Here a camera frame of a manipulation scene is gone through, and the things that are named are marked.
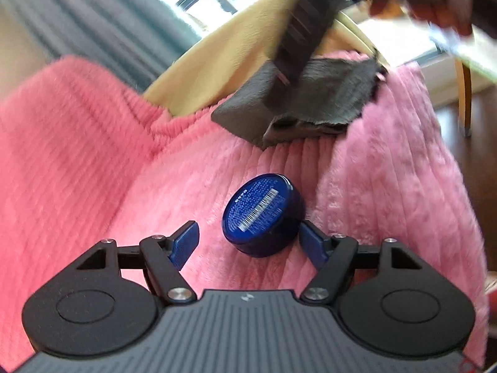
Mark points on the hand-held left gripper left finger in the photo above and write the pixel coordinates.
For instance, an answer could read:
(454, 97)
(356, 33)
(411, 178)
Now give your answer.
(186, 241)

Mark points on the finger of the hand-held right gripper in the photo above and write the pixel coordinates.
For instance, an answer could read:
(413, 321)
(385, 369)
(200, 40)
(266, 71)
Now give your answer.
(285, 85)

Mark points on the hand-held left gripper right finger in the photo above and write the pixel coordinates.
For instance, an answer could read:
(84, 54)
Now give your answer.
(311, 245)

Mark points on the grey microfibre cloth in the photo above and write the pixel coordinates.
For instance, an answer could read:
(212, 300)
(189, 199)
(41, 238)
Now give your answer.
(330, 97)

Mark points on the round blue tin container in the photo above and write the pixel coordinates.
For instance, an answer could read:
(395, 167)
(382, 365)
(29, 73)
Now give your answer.
(256, 213)

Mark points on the pale wooden chair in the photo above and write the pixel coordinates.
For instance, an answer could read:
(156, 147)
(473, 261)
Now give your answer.
(355, 35)

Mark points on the yellow-green bed sheet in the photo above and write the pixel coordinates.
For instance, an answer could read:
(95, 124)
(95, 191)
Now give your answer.
(233, 46)

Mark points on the pink fluffy ribbed blanket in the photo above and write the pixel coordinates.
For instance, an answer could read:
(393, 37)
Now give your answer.
(388, 202)

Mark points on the wooden table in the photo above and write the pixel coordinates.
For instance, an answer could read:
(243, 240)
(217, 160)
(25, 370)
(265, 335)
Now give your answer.
(464, 93)

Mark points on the grey curtain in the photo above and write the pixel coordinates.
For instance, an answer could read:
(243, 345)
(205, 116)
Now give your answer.
(85, 19)

